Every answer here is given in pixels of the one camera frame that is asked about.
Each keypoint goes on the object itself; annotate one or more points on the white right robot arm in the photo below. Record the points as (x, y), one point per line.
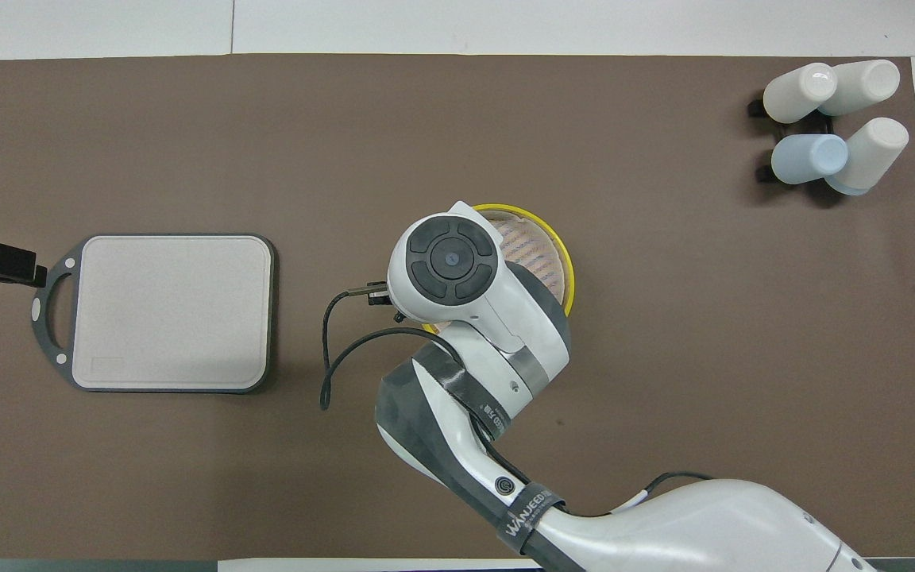
(473, 318)

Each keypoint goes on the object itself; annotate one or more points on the pink steamer liner cloth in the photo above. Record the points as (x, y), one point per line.
(533, 248)

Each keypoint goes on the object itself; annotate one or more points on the grey cutting board dark rim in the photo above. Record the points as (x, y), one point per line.
(179, 314)

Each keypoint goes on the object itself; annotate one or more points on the brown table mat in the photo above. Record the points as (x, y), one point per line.
(505, 119)

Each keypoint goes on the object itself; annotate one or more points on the yellow rimmed plate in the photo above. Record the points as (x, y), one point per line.
(561, 262)

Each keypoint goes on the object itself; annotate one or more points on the black cup rack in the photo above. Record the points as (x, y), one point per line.
(761, 172)

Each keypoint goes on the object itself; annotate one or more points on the light blue cup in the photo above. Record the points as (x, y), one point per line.
(807, 159)

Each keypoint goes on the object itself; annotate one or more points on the white cup blue base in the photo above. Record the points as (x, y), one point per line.
(870, 155)

